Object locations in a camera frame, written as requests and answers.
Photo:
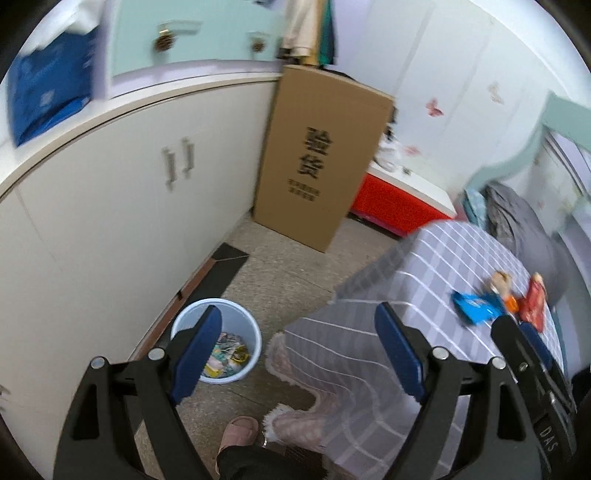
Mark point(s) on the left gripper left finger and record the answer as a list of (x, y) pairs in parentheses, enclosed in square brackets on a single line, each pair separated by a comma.
[(98, 436)]

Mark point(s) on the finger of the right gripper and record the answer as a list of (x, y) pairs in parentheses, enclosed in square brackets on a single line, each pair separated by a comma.
[(535, 340)]

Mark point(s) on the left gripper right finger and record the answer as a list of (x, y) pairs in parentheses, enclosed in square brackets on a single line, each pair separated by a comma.
[(473, 411)]

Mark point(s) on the red snack packet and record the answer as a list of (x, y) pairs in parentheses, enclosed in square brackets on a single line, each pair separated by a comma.
[(532, 305)]

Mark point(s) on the orange brown snack wrapper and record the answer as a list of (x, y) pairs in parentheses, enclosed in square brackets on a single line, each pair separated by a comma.
[(501, 283)]

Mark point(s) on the blue snack packet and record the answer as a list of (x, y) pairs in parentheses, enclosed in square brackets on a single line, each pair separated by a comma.
[(478, 308)]

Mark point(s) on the light blue trash bin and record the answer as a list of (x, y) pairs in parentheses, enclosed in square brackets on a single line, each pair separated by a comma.
[(235, 319)]

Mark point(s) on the grey checked bed sheet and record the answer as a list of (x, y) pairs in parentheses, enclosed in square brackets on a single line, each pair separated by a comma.
[(336, 349)]

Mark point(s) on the grey folded blanket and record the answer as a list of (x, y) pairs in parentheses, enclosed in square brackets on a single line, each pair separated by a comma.
[(514, 223)]

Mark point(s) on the pink slipper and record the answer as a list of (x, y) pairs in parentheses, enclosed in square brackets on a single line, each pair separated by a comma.
[(241, 431)]

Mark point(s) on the red storage box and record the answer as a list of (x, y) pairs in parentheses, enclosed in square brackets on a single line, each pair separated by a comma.
[(400, 201)]

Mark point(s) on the white low cabinet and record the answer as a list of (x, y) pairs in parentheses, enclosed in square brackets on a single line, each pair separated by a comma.
[(94, 245)]

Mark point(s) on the mint green headboard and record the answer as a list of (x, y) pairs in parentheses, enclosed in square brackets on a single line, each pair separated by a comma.
[(569, 119)]

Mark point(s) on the brown cardboard box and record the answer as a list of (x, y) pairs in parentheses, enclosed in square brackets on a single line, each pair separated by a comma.
[(324, 132)]

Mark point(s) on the blue shopping bag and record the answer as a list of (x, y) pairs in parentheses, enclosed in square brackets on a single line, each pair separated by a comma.
[(50, 85)]

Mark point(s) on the hanging clothes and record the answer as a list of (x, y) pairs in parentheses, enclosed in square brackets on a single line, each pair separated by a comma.
[(310, 34)]

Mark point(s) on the pink butterfly wall sticker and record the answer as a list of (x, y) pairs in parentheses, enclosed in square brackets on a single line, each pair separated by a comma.
[(433, 108)]

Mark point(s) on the left metal cabinet handle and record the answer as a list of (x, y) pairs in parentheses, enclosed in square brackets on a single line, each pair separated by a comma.
[(170, 167)]

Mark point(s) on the metal cabinet handle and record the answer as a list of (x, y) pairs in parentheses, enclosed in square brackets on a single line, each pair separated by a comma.
[(189, 156), (170, 167)]

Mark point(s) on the right metal cabinet handle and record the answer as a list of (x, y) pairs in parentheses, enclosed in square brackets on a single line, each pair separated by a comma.
[(189, 156)]

